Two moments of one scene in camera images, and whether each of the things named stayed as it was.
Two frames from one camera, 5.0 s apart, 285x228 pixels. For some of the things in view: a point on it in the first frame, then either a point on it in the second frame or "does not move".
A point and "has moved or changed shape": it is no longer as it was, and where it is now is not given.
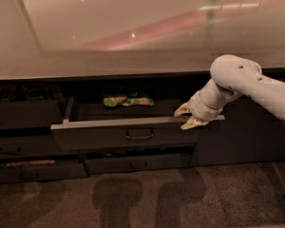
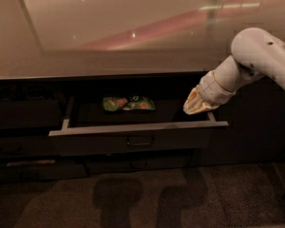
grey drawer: [37, 173] does not move
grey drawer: [122, 164] does not move
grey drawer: [89, 124] has moved or changed shape
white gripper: [199, 109] -> [211, 88]
